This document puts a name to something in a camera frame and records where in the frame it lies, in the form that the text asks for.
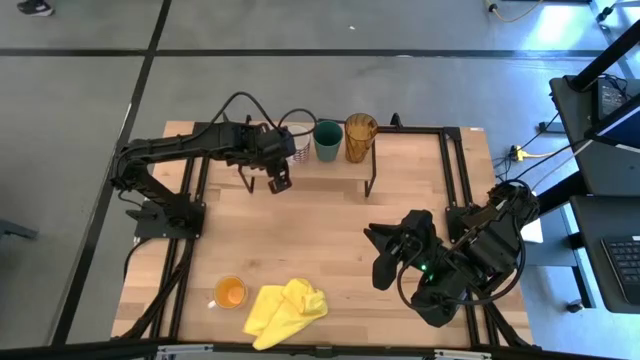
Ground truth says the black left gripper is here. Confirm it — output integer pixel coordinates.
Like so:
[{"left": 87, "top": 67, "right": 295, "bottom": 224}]
[{"left": 234, "top": 122, "right": 297, "bottom": 196}]

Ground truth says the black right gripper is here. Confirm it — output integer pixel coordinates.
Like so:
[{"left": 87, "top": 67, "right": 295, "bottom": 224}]
[{"left": 362, "top": 208, "right": 444, "bottom": 292}]

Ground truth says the white patterned mug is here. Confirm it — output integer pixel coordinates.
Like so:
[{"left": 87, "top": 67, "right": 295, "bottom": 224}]
[{"left": 286, "top": 124, "right": 314, "bottom": 165}]

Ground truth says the teal plastic cup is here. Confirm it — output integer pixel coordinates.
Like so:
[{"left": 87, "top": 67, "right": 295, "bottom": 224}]
[{"left": 312, "top": 119, "right": 345, "bottom": 163}]

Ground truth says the amber ribbed plastic tumbler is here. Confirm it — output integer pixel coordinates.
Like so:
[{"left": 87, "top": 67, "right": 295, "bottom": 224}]
[{"left": 343, "top": 112, "right": 380, "bottom": 165}]

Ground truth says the wooden shelf with black legs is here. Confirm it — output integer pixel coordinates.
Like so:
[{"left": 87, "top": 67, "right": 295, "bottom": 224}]
[{"left": 237, "top": 119, "right": 378, "bottom": 199}]

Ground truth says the yellow microfibre cloth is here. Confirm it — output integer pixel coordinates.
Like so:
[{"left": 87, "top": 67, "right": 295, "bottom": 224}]
[{"left": 242, "top": 277, "right": 329, "bottom": 351}]

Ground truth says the clear orange glass mug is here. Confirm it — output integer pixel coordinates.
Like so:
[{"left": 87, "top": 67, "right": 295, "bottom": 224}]
[{"left": 206, "top": 274, "right": 248, "bottom": 312}]

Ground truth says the white paper sheet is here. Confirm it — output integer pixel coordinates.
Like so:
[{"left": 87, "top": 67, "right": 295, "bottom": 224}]
[{"left": 519, "top": 218, "right": 545, "bottom": 245}]

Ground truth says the yellow power plug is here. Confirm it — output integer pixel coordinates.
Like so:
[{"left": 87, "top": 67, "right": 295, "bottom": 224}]
[{"left": 512, "top": 144, "right": 551, "bottom": 162}]

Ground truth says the black desk with keyboard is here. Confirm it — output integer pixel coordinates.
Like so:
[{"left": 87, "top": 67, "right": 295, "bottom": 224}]
[{"left": 569, "top": 194, "right": 640, "bottom": 315}]

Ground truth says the black side desk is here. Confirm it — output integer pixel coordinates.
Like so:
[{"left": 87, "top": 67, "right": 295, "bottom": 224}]
[{"left": 548, "top": 74, "right": 640, "bottom": 197}]

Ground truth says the black keyboard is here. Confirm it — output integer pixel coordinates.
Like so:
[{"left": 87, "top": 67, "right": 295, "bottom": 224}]
[{"left": 601, "top": 234, "right": 640, "bottom": 307}]

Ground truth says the grey stand foot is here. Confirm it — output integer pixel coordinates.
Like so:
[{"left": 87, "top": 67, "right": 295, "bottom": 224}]
[{"left": 0, "top": 218, "right": 40, "bottom": 241}]

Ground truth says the open laptop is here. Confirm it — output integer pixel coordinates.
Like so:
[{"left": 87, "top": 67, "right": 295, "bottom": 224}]
[{"left": 583, "top": 94, "right": 640, "bottom": 154}]

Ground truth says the black power adapter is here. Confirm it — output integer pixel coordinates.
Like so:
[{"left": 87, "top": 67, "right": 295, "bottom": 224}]
[{"left": 594, "top": 77, "right": 629, "bottom": 119}]

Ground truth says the black diagonal pole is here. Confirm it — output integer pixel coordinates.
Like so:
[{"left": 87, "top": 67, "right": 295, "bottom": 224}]
[{"left": 568, "top": 19, "right": 640, "bottom": 94}]

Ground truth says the person's shoe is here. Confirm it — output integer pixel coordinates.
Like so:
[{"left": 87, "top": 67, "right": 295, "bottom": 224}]
[{"left": 16, "top": 0, "right": 55, "bottom": 18}]

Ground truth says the black left wrist cable loop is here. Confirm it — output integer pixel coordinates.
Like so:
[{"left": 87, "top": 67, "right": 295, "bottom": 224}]
[{"left": 276, "top": 107, "right": 320, "bottom": 132}]

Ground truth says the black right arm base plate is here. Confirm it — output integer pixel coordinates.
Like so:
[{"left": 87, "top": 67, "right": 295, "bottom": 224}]
[{"left": 444, "top": 204, "right": 481, "bottom": 244}]

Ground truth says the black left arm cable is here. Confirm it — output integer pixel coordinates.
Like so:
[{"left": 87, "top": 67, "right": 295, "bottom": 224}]
[{"left": 199, "top": 90, "right": 282, "bottom": 137}]

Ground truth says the black aluminium table frame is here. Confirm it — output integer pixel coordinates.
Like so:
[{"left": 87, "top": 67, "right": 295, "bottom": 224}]
[{"left": 110, "top": 112, "right": 535, "bottom": 351}]

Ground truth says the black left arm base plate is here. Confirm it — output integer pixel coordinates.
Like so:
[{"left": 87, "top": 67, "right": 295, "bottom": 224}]
[{"left": 132, "top": 199, "right": 207, "bottom": 240}]

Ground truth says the black rail with silver brackets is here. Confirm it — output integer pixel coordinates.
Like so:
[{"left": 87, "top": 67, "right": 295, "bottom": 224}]
[{"left": 0, "top": 338, "right": 640, "bottom": 360}]

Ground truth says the orange floor cable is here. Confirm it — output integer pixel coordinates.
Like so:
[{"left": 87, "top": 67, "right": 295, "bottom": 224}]
[{"left": 481, "top": 0, "right": 545, "bottom": 24}]

